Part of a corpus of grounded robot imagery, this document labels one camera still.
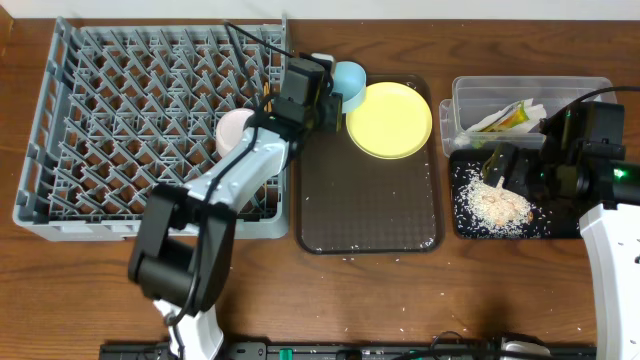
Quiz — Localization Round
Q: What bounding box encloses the light blue bowl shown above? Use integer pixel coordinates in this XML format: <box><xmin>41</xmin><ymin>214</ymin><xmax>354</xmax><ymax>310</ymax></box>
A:
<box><xmin>333</xmin><ymin>61</ymin><xmax>367</xmax><ymax>114</ymax></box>

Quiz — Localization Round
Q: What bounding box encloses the white pink bowl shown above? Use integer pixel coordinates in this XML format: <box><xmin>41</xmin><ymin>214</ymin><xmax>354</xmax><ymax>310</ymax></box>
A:
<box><xmin>215</xmin><ymin>108</ymin><xmax>254</xmax><ymax>158</ymax></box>

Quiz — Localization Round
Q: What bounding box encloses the black rail at table edge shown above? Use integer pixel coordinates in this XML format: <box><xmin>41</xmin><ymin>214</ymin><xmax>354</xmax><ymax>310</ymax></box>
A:
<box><xmin>97</xmin><ymin>332</ymin><xmax>599</xmax><ymax>360</ymax></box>

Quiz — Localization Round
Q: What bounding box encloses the grey plastic dish rack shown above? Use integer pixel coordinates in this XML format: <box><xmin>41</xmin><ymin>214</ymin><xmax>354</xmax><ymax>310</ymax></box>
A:
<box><xmin>12</xmin><ymin>19</ymin><xmax>290</xmax><ymax>241</ymax></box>

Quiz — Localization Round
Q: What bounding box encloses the dark brown serving tray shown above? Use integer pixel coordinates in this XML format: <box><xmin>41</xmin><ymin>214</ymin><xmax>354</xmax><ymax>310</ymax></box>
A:
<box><xmin>292</xmin><ymin>74</ymin><xmax>446</xmax><ymax>256</ymax></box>

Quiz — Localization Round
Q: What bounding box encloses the black waste tray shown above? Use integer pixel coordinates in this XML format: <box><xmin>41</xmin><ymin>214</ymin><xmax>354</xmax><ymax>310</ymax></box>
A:
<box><xmin>449</xmin><ymin>149</ymin><xmax>580</xmax><ymax>239</ymax></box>

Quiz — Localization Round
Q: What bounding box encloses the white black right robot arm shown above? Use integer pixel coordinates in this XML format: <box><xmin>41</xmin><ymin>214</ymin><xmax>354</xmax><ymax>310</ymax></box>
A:
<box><xmin>482</xmin><ymin>101</ymin><xmax>639</xmax><ymax>359</ymax></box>

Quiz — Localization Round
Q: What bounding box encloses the clear plastic bin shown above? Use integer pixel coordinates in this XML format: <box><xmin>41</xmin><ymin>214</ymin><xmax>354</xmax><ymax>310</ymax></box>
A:
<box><xmin>439</xmin><ymin>76</ymin><xmax>612</xmax><ymax>156</ymax></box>

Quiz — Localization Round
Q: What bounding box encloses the white napkin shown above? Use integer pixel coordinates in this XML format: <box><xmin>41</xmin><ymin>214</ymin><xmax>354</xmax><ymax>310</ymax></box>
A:
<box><xmin>467</xmin><ymin>98</ymin><xmax>547</xmax><ymax>134</ymax></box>

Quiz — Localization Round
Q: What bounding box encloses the yellow plate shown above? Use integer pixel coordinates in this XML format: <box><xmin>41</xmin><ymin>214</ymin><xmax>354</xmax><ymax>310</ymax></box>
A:
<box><xmin>346</xmin><ymin>81</ymin><xmax>433</xmax><ymax>160</ymax></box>

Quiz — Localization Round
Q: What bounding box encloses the spilled rice pile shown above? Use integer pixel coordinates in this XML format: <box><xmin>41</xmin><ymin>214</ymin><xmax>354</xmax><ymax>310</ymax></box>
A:
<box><xmin>451</xmin><ymin>163</ymin><xmax>548</xmax><ymax>239</ymax></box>

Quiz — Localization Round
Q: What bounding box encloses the wooden chopstick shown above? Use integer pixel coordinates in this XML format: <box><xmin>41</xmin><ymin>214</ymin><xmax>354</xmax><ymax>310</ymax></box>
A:
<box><xmin>263</xmin><ymin>81</ymin><xmax>271</xmax><ymax>113</ymax></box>

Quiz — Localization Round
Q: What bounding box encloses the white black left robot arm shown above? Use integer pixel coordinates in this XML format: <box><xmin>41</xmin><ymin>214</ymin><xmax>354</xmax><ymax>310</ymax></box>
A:
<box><xmin>128</xmin><ymin>53</ymin><xmax>343</xmax><ymax>359</ymax></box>

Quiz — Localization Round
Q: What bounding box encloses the green orange snack wrapper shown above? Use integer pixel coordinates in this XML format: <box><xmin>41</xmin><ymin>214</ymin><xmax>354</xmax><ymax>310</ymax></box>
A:
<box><xmin>480</xmin><ymin>99</ymin><xmax>532</xmax><ymax>132</ymax></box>

